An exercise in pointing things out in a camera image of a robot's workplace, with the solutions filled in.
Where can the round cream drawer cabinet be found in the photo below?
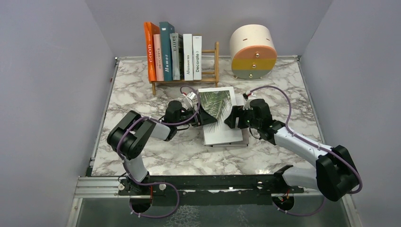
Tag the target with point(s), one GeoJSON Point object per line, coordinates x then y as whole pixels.
{"type": "Point", "coordinates": [252, 52]}

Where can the wooden book rack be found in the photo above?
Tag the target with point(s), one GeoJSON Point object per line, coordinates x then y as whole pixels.
{"type": "Point", "coordinates": [210, 71]}

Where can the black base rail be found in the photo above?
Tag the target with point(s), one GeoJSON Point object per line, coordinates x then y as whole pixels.
{"type": "Point", "coordinates": [207, 190]}

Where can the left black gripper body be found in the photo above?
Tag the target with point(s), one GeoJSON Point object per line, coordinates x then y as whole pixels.
{"type": "Point", "coordinates": [189, 113]}

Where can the grey white book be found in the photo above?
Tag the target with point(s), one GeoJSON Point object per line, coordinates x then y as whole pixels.
{"type": "Point", "coordinates": [245, 133]}

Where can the white palm leaf book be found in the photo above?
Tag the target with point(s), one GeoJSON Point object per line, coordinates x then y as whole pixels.
{"type": "Point", "coordinates": [218, 102]}

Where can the brown Decorate Furniture book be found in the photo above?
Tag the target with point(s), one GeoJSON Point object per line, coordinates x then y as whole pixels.
{"type": "Point", "coordinates": [197, 57]}

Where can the white book with brown stripes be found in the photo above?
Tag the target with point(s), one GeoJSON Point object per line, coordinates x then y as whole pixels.
{"type": "Point", "coordinates": [188, 57]}

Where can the orange Fashion Show book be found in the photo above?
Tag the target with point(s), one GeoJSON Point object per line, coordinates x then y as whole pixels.
{"type": "Point", "coordinates": [150, 30]}

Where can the grey book with plant cover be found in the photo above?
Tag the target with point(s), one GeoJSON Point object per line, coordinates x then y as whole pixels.
{"type": "Point", "coordinates": [177, 55]}

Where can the white rose Designer Fate book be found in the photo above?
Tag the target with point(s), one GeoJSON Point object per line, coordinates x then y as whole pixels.
{"type": "Point", "coordinates": [158, 58]}

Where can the teal Humor book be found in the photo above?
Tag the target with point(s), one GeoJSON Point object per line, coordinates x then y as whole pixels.
{"type": "Point", "coordinates": [165, 30]}

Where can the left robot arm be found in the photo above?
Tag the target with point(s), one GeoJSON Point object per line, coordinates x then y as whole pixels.
{"type": "Point", "coordinates": [129, 137]}

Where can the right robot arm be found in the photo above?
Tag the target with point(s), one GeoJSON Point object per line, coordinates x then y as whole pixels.
{"type": "Point", "coordinates": [333, 174]}

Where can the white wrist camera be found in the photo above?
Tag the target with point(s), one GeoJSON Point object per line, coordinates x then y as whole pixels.
{"type": "Point", "coordinates": [188, 99]}
{"type": "Point", "coordinates": [248, 97]}

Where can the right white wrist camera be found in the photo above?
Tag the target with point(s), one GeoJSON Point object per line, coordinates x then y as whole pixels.
{"type": "Point", "coordinates": [248, 97]}

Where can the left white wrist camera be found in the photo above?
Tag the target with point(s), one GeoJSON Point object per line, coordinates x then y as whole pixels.
{"type": "Point", "coordinates": [188, 99]}

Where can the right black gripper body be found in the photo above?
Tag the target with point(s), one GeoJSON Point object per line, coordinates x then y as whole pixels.
{"type": "Point", "coordinates": [246, 120]}

